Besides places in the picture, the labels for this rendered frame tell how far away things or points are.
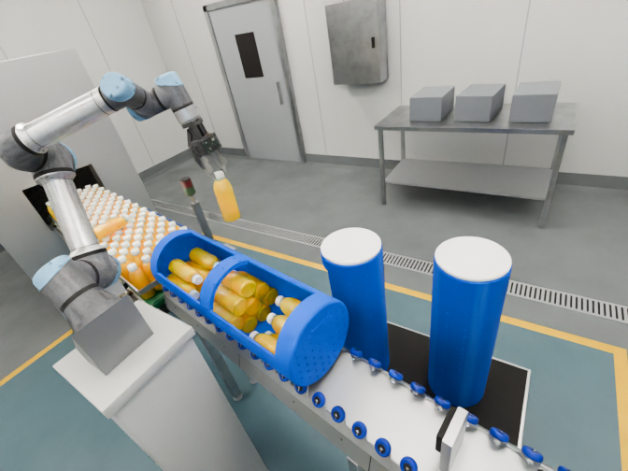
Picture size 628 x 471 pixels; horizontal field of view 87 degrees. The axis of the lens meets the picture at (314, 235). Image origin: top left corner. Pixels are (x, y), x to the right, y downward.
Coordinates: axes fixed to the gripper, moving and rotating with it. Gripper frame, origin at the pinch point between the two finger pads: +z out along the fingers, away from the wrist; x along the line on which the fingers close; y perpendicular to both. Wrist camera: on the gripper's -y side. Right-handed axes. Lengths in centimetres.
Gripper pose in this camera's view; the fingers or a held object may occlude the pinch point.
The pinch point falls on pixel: (218, 173)
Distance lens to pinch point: 131.0
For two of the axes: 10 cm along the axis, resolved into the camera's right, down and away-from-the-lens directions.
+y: 6.4, 1.4, -7.5
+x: 6.7, -5.8, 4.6
